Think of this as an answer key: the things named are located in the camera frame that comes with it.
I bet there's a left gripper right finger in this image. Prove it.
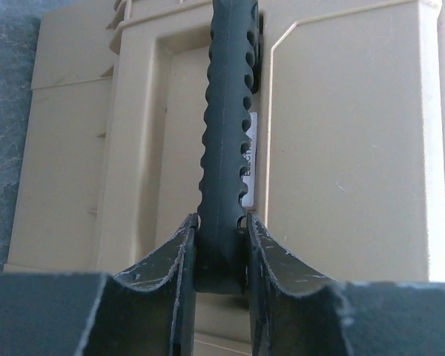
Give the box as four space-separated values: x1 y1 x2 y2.
247 214 445 355

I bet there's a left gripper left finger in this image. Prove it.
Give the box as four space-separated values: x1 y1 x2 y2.
0 215 197 355

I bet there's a tan plastic toolbox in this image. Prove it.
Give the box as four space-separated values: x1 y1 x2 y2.
4 1 445 355

